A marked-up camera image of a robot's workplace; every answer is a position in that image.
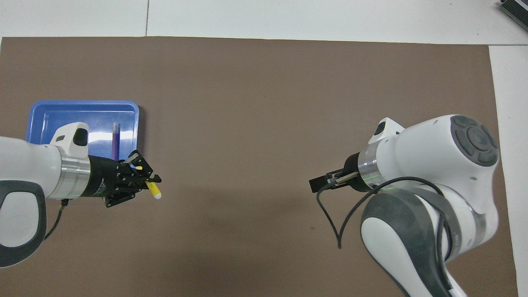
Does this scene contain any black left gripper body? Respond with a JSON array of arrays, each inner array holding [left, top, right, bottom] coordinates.
[[86, 155, 135, 199]]

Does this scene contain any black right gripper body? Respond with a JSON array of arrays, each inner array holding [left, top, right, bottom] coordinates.
[[342, 151, 363, 193]]

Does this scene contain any yellow marker pen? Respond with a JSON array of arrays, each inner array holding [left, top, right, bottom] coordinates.
[[136, 166, 162, 200]]

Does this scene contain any purple marker pen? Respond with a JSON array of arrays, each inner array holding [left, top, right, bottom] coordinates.
[[112, 123, 121, 160]]

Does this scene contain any blue plastic tray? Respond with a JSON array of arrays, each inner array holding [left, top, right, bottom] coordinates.
[[26, 100, 140, 161]]

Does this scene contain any brown table mat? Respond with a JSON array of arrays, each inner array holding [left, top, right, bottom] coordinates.
[[0, 36, 519, 297]]

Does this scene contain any dark ribbed device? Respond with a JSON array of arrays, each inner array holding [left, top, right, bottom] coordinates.
[[498, 0, 528, 26]]

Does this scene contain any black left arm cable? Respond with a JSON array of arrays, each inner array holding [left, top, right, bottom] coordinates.
[[43, 199, 68, 242]]

